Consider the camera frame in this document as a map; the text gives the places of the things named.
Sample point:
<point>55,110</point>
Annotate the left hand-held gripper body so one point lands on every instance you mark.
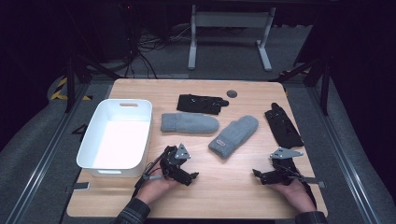
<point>172,161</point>

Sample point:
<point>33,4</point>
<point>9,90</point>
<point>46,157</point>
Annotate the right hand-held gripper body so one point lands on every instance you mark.
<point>281,174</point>

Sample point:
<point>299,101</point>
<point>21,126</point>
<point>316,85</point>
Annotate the black sock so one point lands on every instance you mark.
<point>199,104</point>
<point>283,129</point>

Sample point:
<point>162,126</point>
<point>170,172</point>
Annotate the white plastic basket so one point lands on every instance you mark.
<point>118,140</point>

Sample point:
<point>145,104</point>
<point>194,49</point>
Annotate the person's right hand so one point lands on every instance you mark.
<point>294,194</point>

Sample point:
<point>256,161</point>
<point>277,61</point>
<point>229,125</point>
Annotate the person's left hand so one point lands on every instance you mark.
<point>154,188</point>

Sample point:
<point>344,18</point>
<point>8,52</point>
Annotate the grey tape strip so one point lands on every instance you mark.
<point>318,183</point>

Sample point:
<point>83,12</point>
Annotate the black sock top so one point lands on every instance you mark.
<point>199,104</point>

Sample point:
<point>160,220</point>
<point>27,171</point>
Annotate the grey round table grommet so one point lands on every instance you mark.
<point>232,93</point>

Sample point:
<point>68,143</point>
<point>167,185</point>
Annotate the black metal stand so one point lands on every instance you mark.
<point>70,84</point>
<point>325,87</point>

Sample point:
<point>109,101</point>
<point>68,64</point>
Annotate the yellow black floor tape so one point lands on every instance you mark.
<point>59,90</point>

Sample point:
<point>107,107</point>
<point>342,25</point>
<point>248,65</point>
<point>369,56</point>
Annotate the aluminium floor rail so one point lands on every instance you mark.
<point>342,149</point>
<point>49,149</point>

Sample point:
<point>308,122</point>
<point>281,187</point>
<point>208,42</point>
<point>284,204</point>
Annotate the white metal desk frame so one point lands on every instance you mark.
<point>230,19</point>

